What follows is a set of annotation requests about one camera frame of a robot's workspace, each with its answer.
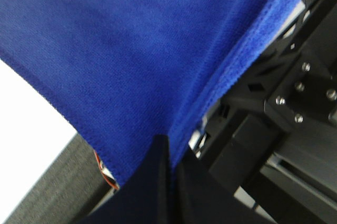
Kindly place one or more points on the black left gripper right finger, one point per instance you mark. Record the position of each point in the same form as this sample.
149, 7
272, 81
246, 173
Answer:
201, 200

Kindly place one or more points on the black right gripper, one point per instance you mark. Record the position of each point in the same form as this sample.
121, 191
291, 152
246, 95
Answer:
274, 132

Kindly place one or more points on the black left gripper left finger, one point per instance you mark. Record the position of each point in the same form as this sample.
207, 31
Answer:
144, 197

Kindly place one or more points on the blue microfibre towel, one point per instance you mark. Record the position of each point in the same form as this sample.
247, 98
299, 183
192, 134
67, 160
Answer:
123, 71

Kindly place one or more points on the white towel label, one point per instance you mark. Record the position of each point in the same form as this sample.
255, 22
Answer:
106, 174

